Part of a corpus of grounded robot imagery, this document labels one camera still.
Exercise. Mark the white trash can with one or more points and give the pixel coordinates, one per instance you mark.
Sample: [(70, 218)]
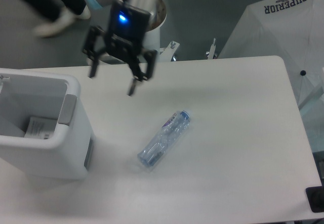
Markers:
[(26, 94)]

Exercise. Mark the white green-labelled plastic pouch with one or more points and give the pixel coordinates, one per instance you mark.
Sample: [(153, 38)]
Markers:
[(40, 128)]

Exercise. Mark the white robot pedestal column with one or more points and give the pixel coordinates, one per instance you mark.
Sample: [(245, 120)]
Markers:
[(152, 36)]

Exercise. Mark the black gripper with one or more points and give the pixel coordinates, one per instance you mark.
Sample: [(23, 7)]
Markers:
[(123, 39)]

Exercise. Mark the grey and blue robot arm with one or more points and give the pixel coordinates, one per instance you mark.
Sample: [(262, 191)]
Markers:
[(147, 5)]

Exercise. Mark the white pedestal base frame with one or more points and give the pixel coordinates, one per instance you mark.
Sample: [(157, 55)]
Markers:
[(165, 54)]

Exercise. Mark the black device at table edge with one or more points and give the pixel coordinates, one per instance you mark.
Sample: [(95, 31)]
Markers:
[(315, 198)]

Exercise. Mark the person's legs with white shoes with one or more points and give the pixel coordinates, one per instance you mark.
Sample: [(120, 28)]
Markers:
[(58, 18)]

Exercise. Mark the white Superior umbrella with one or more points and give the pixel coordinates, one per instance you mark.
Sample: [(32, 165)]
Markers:
[(290, 29)]

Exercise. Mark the crushed clear plastic bottle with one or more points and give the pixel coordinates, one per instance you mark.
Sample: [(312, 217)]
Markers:
[(165, 138)]

